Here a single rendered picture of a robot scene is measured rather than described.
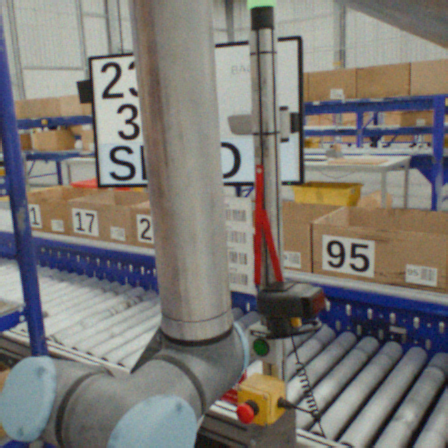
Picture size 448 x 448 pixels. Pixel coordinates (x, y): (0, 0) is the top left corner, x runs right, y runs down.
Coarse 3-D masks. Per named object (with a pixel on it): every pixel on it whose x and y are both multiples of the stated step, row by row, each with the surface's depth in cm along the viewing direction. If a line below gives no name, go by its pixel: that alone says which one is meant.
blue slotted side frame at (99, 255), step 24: (0, 240) 268; (48, 240) 238; (48, 264) 247; (72, 264) 236; (96, 264) 226; (120, 264) 216; (144, 264) 208; (144, 288) 210; (336, 288) 155; (336, 312) 161; (360, 312) 156; (384, 312) 151; (408, 312) 147; (432, 312) 140; (336, 336) 162; (360, 336) 157; (384, 336) 153; (408, 336) 148; (432, 336) 144
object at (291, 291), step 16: (272, 288) 98; (288, 288) 97; (304, 288) 96; (320, 288) 96; (272, 304) 97; (288, 304) 95; (304, 304) 93; (320, 304) 95; (272, 320) 100; (288, 320) 98; (272, 336) 100; (288, 336) 98
